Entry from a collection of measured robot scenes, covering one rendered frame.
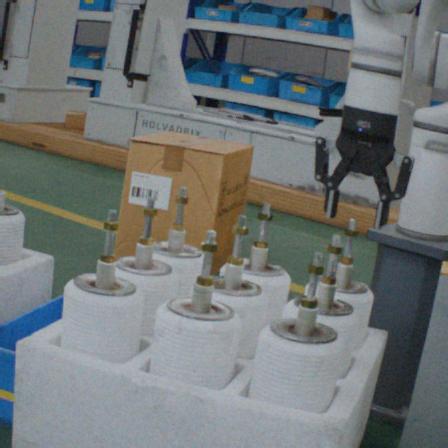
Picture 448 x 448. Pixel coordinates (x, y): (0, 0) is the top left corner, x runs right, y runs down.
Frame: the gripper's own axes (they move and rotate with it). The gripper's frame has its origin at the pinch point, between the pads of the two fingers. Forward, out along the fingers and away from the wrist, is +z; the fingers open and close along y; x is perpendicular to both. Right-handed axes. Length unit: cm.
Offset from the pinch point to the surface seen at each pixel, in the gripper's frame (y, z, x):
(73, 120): -213, 26, 229
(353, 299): 2.9, 10.4, -3.5
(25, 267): -46, 17, -10
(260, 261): -11.3, 8.7, -2.9
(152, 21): -165, -26, 211
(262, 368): 1.1, 13.5, -27.6
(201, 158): -59, 8, 69
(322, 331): 5.2, 9.5, -22.1
